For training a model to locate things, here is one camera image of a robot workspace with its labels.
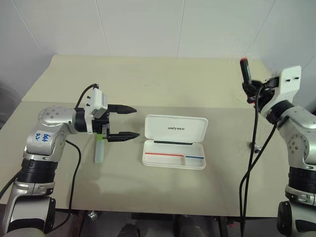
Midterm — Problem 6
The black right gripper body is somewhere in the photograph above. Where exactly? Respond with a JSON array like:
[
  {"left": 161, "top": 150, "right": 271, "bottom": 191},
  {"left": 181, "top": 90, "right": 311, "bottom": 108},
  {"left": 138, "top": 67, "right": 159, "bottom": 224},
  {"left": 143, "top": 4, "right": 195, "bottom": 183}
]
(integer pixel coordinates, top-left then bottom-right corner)
[{"left": 246, "top": 78, "right": 277, "bottom": 105}]

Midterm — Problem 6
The black marker with red end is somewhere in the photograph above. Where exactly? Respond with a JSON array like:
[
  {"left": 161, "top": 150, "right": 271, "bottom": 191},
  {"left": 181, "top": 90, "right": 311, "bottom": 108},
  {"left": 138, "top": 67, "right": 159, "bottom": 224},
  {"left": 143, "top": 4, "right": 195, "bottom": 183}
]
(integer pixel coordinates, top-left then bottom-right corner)
[{"left": 239, "top": 57, "right": 253, "bottom": 85}]

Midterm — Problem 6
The dark rounded shape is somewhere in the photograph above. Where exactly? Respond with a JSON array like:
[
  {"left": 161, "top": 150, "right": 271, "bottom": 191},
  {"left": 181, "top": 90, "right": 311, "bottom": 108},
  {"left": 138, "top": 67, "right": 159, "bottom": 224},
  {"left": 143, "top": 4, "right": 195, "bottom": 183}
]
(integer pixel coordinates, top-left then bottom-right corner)
[{"left": 118, "top": 222, "right": 141, "bottom": 237}]

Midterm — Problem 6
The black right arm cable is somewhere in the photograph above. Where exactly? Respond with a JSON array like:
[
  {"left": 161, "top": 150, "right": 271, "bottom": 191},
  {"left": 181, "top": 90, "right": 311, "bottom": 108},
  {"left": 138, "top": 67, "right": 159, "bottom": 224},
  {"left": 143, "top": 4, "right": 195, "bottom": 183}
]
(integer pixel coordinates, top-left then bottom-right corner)
[{"left": 238, "top": 77, "right": 281, "bottom": 237}]

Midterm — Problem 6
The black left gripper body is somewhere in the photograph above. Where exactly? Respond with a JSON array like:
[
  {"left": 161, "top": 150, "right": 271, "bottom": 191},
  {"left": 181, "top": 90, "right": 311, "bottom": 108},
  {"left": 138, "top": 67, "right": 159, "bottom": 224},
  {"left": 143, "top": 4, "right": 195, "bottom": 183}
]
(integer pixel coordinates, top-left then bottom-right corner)
[{"left": 91, "top": 104, "right": 119, "bottom": 143}]

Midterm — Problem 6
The translucent marker with green cap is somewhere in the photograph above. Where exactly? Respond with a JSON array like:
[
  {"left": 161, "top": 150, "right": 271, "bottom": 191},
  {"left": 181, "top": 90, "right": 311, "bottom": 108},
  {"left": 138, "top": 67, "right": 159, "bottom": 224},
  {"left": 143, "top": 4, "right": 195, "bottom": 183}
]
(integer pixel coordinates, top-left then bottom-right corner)
[{"left": 94, "top": 134, "right": 107, "bottom": 164}]

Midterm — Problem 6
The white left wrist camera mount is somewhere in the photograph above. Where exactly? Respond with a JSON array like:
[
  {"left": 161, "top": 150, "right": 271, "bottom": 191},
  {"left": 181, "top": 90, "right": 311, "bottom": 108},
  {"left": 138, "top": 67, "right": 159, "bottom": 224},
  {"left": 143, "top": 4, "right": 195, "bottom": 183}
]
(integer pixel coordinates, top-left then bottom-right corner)
[{"left": 83, "top": 88, "right": 109, "bottom": 134}]

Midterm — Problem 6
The white hinged pencil case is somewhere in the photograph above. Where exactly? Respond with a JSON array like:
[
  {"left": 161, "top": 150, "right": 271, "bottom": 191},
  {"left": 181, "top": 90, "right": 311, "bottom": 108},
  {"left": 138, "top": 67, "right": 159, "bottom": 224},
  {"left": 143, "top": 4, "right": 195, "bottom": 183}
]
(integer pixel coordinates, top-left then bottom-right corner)
[{"left": 141, "top": 114, "right": 208, "bottom": 171}]

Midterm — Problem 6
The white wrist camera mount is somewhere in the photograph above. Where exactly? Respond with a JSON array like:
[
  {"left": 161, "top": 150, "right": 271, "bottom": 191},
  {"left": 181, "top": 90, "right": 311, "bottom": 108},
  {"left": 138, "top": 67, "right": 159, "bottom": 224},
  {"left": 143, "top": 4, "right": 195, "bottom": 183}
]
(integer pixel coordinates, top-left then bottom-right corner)
[
  {"left": 83, "top": 88, "right": 109, "bottom": 134},
  {"left": 260, "top": 65, "right": 303, "bottom": 117}
]

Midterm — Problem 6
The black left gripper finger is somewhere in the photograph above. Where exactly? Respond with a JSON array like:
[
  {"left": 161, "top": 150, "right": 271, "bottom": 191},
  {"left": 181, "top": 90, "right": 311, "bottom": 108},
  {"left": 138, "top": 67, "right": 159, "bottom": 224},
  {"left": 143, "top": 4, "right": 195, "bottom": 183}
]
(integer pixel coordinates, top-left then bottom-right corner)
[
  {"left": 110, "top": 131, "right": 141, "bottom": 143},
  {"left": 115, "top": 104, "right": 137, "bottom": 116}
]

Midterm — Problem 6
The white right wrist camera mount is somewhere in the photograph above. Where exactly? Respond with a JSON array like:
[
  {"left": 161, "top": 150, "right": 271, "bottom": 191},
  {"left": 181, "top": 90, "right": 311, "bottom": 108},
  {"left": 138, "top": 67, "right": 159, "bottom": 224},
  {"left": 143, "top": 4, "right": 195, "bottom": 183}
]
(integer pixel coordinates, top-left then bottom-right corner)
[{"left": 260, "top": 65, "right": 303, "bottom": 117}]

